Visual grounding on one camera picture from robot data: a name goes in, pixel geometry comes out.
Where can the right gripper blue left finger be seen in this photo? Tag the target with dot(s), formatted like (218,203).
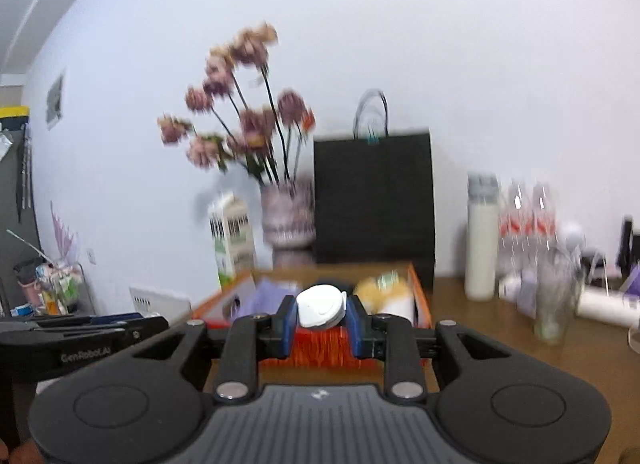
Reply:
(266,336)

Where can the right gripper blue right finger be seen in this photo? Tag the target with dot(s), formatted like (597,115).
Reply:
(370,335)

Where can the purple knitted cloth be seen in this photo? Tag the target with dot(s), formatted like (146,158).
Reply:
(266,298)

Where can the white and tan plush toy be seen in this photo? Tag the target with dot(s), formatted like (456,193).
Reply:
(388,293)

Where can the white ribbed jar lid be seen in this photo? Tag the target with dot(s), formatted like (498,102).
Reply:
(321,306)

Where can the person's left hand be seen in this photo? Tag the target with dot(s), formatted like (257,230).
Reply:
(26,453)

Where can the red cardboard box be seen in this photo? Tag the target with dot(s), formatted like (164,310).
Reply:
(326,347)

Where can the white green milk carton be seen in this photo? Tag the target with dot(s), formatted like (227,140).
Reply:
(233,237)

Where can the purple marbled vase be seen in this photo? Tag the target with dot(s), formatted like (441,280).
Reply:
(288,214)

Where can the black paper bag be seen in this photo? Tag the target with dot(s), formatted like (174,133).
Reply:
(375,202)

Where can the white thermos bottle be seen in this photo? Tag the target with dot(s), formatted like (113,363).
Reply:
(482,234)

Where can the white patterned small box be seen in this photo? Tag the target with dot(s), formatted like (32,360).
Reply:
(520,288)

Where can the teal binder clip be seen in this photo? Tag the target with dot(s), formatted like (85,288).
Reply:
(372,137)

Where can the water bottle red label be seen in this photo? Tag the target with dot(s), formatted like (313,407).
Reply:
(544,216)
(514,226)

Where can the clear drinking glass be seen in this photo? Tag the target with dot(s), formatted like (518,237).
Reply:
(559,284)

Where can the dried pink flowers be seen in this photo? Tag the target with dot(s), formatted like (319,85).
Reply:
(266,141)

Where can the white power strip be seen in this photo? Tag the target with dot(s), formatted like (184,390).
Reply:
(610,307)

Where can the wire storage rack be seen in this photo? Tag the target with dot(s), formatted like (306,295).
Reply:
(57,288)

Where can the white wall heater panel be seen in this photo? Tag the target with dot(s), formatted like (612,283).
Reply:
(174,308)

